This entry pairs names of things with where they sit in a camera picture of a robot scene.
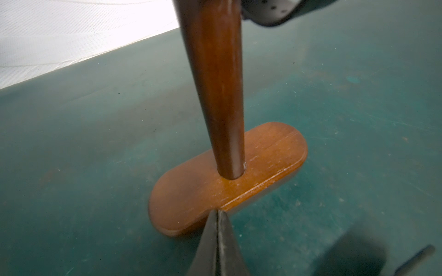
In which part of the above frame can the green table mat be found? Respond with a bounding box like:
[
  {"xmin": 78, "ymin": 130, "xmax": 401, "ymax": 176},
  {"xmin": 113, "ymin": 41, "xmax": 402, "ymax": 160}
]
[{"xmin": 1, "ymin": 1, "xmax": 442, "ymax": 276}]

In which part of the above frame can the wooden T-shaped watch stand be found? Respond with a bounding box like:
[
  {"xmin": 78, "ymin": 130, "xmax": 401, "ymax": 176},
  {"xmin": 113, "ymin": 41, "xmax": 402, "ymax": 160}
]
[{"xmin": 148, "ymin": 1, "xmax": 308, "ymax": 237}]

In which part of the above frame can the chunky black digital watch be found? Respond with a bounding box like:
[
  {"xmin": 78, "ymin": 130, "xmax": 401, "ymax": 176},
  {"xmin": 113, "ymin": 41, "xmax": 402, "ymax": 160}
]
[{"xmin": 394, "ymin": 244, "xmax": 436, "ymax": 276}]

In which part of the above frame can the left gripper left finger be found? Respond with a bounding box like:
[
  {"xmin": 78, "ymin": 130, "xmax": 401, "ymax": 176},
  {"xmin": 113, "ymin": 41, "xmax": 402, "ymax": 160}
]
[{"xmin": 186, "ymin": 210, "xmax": 218, "ymax": 276}]

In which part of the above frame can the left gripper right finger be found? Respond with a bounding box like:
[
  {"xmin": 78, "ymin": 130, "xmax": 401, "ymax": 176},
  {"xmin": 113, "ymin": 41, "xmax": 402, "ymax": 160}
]
[{"xmin": 218, "ymin": 210, "xmax": 250, "ymax": 276}]

